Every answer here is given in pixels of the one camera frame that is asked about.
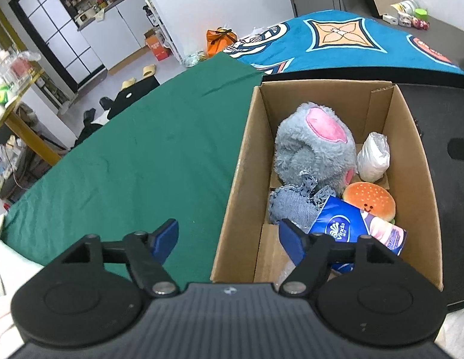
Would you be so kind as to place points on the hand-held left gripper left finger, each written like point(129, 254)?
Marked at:
point(164, 239)

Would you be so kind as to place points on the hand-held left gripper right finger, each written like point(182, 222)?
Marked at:
point(292, 239)

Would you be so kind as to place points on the blue denim cloth piece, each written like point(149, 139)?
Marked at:
point(288, 205)

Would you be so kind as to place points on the blue tissue packet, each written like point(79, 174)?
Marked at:
point(340, 220)

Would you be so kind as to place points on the brown cardboard box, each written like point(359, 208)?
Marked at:
point(239, 194)

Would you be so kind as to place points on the burger squishy toy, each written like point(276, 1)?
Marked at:
point(366, 198)

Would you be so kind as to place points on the grey and pink plush toy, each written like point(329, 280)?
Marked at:
point(303, 149)

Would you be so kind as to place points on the white plastic bag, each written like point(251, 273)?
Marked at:
point(372, 160)

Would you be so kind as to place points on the green cloth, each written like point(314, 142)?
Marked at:
point(142, 149)

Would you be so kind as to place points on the black chair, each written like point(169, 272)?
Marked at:
point(131, 97)

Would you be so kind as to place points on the yellow slipper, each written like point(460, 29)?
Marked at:
point(149, 71)
point(128, 83)

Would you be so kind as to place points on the white bedding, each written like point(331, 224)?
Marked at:
point(7, 288)

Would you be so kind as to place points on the yellow wooden table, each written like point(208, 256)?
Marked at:
point(30, 134)

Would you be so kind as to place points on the orange cardboard box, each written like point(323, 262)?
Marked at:
point(157, 46)

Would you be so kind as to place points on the blue printed blanket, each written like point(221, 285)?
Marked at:
point(366, 56)

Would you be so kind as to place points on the orange bag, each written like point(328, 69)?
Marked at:
point(217, 43)

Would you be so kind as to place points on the white cabinet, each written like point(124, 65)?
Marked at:
point(119, 33)

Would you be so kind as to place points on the clear plastic jar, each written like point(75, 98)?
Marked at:
point(18, 65)

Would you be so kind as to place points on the black framed sliding door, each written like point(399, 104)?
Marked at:
point(56, 33)

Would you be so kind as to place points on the small white box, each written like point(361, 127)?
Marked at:
point(389, 18)

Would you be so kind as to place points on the white and red box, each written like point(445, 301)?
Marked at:
point(405, 18)

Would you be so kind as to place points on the red round toys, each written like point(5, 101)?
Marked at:
point(421, 24)

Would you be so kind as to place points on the white and yellow container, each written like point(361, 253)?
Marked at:
point(404, 6)

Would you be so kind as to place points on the green plastic cup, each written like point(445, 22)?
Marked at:
point(421, 14)

